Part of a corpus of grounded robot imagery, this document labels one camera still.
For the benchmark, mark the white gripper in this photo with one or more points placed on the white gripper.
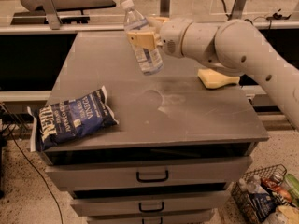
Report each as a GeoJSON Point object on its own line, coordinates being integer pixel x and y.
{"type": "Point", "coordinates": [172, 36]}

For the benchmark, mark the clear plastic water bottle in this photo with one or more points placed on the clear plastic water bottle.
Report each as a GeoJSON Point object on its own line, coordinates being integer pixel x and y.
{"type": "Point", "coordinates": [149, 60]}

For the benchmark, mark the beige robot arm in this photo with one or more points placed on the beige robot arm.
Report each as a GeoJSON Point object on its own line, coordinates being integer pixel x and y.
{"type": "Point", "coordinates": [233, 48]}

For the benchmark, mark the water bottle in basket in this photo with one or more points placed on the water bottle in basket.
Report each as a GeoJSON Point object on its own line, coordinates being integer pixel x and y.
{"type": "Point", "coordinates": [252, 185]}

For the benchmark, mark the green bottle in basket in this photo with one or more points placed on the green bottle in basket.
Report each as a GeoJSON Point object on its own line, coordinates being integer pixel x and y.
{"type": "Point", "coordinates": [291, 184]}

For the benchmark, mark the yellow sponge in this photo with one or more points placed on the yellow sponge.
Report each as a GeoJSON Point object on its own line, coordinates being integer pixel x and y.
{"type": "Point", "coordinates": [214, 80]}

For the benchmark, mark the grey drawer cabinet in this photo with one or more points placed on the grey drawer cabinet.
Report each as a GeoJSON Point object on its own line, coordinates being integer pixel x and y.
{"type": "Point", "coordinates": [166, 116]}

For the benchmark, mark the blue chip bag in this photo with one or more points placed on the blue chip bag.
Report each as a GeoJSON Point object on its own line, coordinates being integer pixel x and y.
{"type": "Point", "coordinates": [70, 120]}

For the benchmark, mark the top grey drawer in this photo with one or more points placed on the top grey drawer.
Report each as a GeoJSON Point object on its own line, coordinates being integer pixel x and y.
{"type": "Point", "coordinates": [146, 174]}

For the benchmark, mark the grey drawer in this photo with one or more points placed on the grey drawer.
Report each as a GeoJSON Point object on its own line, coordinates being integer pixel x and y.
{"type": "Point", "coordinates": [186, 218]}
{"type": "Point", "coordinates": [146, 174]}
{"type": "Point", "coordinates": [149, 204]}

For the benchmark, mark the middle grey drawer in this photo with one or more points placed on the middle grey drawer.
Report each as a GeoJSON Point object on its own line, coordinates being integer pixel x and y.
{"type": "Point", "coordinates": [149, 204]}

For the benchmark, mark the red packet in basket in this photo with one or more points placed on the red packet in basket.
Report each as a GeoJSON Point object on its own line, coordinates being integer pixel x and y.
{"type": "Point", "coordinates": [268, 183]}

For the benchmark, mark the bottom grey drawer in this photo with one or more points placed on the bottom grey drawer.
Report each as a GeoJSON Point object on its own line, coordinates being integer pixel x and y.
{"type": "Point", "coordinates": [186, 218]}

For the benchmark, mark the blue bag in basket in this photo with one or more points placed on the blue bag in basket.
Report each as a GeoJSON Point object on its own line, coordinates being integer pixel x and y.
{"type": "Point", "coordinates": [264, 205]}

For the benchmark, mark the middle metal bracket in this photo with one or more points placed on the middle metal bracket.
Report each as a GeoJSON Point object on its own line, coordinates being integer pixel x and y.
{"type": "Point", "coordinates": [164, 8]}

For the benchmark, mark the metal bracket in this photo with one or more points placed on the metal bracket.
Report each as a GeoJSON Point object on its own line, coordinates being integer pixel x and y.
{"type": "Point", "coordinates": [51, 14]}
{"type": "Point", "coordinates": [164, 8]}
{"type": "Point", "coordinates": [237, 9]}

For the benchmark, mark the right metal bracket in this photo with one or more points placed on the right metal bracket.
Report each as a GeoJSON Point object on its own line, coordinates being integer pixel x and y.
{"type": "Point", "coordinates": [237, 9]}

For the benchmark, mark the left metal bracket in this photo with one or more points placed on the left metal bracket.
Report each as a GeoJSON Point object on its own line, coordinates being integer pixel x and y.
{"type": "Point", "coordinates": [51, 14]}

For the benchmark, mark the wire basket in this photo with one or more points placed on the wire basket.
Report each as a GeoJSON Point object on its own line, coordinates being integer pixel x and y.
{"type": "Point", "coordinates": [241, 197]}

